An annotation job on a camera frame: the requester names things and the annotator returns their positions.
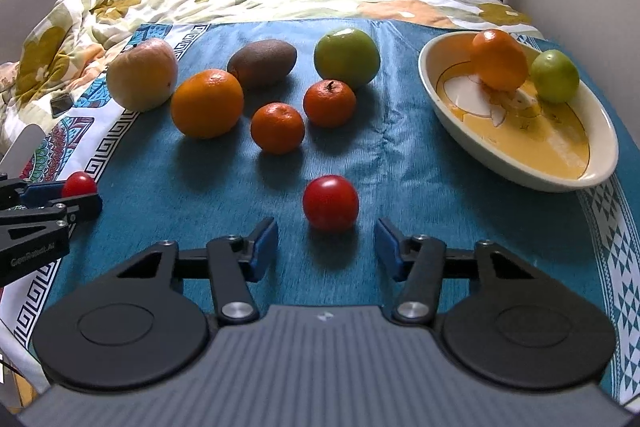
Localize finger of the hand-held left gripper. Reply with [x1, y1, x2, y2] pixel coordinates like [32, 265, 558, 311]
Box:
[0, 193, 104, 258]
[0, 174, 68, 210]

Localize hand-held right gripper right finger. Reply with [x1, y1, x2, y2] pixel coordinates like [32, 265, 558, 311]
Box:
[375, 217, 538, 325]

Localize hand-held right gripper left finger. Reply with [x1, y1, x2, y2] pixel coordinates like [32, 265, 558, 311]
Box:
[117, 217, 279, 325]

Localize small red tomato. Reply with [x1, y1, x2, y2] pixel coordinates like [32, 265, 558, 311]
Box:
[61, 172, 99, 198]

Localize mandarin orange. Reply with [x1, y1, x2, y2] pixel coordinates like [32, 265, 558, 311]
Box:
[303, 79, 357, 128]
[250, 103, 306, 155]

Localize red-yellow apple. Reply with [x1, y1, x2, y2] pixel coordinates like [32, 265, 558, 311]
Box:
[106, 38, 179, 112]

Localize large orange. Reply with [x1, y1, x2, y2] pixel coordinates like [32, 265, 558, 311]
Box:
[170, 69, 245, 140]

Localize white and yellow oval bowl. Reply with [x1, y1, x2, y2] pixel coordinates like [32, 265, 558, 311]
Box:
[418, 31, 620, 193]

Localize brown kiwi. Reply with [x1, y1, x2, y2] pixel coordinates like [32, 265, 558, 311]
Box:
[227, 40, 298, 88]

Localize large green apple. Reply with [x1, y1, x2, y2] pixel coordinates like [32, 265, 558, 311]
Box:
[313, 28, 381, 90]

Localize grey flat object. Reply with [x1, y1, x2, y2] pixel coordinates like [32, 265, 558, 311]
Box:
[0, 124, 48, 181]

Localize black smartphone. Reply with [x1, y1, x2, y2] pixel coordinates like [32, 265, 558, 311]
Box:
[50, 93, 74, 118]

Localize teal patterned cloth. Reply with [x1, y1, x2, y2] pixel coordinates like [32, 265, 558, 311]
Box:
[0, 19, 640, 408]

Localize small green apple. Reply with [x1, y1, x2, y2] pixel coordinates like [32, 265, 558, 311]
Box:
[530, 49, 581, 104]

